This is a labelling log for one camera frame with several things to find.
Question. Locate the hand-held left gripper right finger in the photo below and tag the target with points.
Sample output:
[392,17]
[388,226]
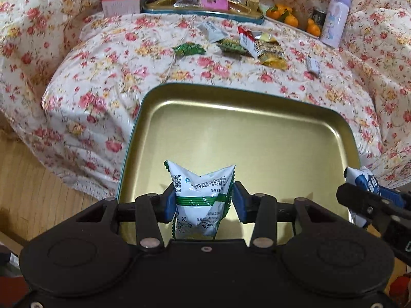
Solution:
[239,203]

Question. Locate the grey white snack packet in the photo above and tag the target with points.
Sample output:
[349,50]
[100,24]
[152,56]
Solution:
[211,31]

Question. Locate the dark green snack packet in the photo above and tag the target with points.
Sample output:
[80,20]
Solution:
[189,49]

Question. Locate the blue white snack packet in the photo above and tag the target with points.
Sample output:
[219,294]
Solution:
[354,175]

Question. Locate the purple rabbit print bottle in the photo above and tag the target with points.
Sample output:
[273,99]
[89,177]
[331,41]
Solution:
[334,19]

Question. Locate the white green snack packet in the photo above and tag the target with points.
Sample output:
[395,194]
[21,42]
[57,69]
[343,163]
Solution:
[200,199]

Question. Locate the red white snack packet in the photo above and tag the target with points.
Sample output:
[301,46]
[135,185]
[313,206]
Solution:
[249,42]

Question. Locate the gold tray of snacks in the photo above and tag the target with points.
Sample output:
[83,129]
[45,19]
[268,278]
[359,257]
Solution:
[205,13]

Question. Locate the dark drink can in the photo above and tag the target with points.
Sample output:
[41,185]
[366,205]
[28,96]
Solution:
[319,15]

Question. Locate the clear walnut cake packet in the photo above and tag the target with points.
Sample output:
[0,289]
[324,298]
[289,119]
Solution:
[188,0]

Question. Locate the orange mandarin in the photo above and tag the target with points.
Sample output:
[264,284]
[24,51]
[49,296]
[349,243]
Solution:
[274,13]
[314,30]
[284,8]
[292,21]

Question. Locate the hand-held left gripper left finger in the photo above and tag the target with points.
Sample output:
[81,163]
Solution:
[170,203]

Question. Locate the light green snack packet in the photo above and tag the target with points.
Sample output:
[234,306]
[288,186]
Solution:
[231,45]

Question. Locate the pink snack packet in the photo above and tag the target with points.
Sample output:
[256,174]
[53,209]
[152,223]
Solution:
[213,0]

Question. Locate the floral sofa cover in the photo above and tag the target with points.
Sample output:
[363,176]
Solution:
[32,22]

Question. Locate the white plate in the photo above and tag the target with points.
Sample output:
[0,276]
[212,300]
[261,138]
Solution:
[301,29]

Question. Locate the brown gold patterned packet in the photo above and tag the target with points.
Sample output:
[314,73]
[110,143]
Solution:
[272,54]

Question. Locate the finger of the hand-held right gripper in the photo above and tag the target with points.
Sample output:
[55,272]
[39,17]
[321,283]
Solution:
[390,197]
[359,203]

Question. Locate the yellow silver snack packet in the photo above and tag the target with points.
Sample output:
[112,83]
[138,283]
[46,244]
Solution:
[266,37]

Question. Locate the small white snack packet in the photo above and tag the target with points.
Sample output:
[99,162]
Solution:
[313,66]

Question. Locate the gold tin lid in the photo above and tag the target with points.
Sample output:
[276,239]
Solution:
[257,134]

